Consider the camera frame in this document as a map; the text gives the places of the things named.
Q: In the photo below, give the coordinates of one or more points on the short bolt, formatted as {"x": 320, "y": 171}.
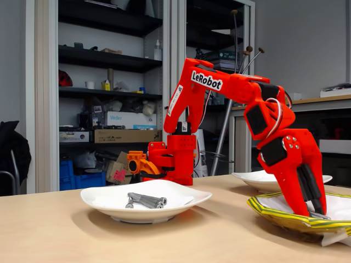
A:
{"x": 321, "y": 217}

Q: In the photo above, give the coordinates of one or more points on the red robot arm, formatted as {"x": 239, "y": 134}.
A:
{"x": 238, "y": 85}

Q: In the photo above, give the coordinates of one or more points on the small red object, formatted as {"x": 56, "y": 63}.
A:
{"x": 338, "y": 134}

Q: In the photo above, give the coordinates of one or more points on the yellow black striped paper plate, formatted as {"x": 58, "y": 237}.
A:
{"x": 277, "y": 215}

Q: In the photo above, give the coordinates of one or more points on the white square plate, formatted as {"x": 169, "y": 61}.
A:
{"x": 142, "y": 215}
{"x": 242, "y": 175}

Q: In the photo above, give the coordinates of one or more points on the grey workbench wooden top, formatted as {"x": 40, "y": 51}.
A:
{"x": 329, "y": 105}

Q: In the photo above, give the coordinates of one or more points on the small white box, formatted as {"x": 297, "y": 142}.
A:
{"x": 297, "y": 96}

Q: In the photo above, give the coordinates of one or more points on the white tray with parts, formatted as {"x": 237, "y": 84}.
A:
{"x": 334, "y": 93}

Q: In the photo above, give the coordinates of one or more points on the stack of books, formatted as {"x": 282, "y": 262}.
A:
{"x": 223, "y": 59}

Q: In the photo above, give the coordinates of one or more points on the black flexible tripod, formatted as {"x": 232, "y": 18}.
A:
{"x": 199, "y": 53}

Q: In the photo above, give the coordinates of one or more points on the white soft lump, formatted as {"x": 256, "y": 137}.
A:
{"x": 149, "y": 108}

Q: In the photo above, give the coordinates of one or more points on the orange table clamp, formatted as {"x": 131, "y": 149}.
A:
{"x": 137, "y": 159}

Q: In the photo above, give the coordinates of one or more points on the small blue box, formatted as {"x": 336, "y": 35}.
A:
{"x": 142, "y": 90}

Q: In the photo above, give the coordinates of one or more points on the white Weller box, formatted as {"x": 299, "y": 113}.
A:
{"x": 129, "y": 119}

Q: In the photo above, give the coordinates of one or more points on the white plastic bottle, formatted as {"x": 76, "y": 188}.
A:
{"x": 157, "y": 53}

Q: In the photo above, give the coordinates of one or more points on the long brown carton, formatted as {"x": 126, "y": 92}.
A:
{"x": 120, "y": 136}

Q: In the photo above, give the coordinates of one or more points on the grey open storage cabinet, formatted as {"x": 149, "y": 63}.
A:
{"x": 178, "y": 27}
{"x": 44, "y": 82}

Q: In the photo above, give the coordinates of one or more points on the cardboard box pink sticker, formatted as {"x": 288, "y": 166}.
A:
{"x": 113, "y": 170}

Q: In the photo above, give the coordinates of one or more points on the crumpled clear plastic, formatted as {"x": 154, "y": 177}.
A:
{"x": 122, "y": 86}

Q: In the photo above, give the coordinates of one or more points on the black hand tool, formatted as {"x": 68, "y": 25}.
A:
{"x": 109, "y": 127}

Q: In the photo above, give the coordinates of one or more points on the white plastic bag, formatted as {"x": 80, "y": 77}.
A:
{"x": 113, "y": 106}

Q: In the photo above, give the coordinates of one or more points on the small yellow carton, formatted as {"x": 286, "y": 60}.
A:
{"x": 106, "y": 86}

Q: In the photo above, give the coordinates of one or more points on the brown cardboard tube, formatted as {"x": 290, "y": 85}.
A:
{"x": 110, "y": 74}

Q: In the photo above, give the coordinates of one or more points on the low blue plastic crate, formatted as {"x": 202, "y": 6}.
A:
{"x": 90, "y": 180}

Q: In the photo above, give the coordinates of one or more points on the flat wooden piece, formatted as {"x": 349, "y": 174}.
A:
{"x": 111, "y": 51}

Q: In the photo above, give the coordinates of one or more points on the white paper cup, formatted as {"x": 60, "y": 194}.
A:
{"x": 90, "y": 85}

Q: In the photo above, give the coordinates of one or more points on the white printed flat box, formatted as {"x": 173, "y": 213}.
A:
{"x": 74, "y": 137}

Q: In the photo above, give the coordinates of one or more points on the tall blue plastic crate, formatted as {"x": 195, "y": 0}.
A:
{"x": 66, "y": 172}

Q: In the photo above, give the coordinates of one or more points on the red black helmet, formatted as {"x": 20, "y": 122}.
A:
{"x": 65, "y": 79}

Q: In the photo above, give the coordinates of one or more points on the dark grey small object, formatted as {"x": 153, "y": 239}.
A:
{"x": 78, "y": 46}

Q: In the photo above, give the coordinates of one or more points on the black jacket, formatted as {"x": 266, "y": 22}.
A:
{"x": 13, "y": 148}

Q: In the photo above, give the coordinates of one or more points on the metal frame chair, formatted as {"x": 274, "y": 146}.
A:
{"x": 14, "y": 164}

